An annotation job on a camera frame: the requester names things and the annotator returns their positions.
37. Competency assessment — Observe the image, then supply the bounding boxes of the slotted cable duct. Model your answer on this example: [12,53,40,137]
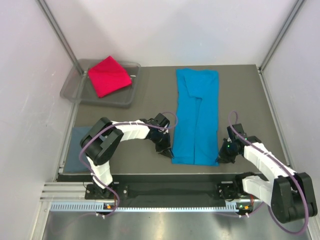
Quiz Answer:
[50,202,253,213]

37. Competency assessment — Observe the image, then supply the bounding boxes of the left corner aluminium post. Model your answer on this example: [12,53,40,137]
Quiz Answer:
[36,0,84,75]

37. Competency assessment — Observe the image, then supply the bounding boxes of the clear grey plastic bin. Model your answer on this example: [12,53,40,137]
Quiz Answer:
[60,56,141,108]

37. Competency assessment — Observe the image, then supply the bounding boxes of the folded dark blue t-shirt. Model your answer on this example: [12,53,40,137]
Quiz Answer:
[63,126,92,174]

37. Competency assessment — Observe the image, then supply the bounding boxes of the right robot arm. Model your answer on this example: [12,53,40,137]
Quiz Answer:
[217,123,318,224]

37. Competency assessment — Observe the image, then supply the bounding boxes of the right corner aluminium post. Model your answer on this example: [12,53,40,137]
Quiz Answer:
[258,0,307,72]

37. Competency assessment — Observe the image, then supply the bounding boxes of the folded red t-shirt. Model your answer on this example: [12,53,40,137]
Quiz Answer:
[87,56,132,98]

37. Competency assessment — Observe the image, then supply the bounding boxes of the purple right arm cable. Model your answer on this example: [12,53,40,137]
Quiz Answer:
[228,110,310,235]

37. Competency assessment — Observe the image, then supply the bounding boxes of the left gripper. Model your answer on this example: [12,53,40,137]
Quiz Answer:
[152,132,174,159]

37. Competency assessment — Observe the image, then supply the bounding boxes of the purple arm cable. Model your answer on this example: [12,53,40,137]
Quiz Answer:
[78,111,179,218]
[228,110,310,235]

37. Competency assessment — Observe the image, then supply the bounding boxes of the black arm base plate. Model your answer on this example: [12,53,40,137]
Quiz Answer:
[85,181,249,201]

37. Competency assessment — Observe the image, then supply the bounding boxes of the bright blue t-shirt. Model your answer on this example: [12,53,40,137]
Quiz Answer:
[172,68,220,167]

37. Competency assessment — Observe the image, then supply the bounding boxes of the aluminium rail frame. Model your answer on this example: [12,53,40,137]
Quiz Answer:
[39,181,313,203]

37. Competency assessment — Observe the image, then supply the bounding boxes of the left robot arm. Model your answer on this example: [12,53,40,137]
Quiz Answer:
[79,113,174,199]

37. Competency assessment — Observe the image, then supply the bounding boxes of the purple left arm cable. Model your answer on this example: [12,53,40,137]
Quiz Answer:
[78,111,179,218]

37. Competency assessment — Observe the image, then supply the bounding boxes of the corner aluminium post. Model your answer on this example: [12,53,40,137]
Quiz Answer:
[258,0,307,72]
[36,0,84,75]

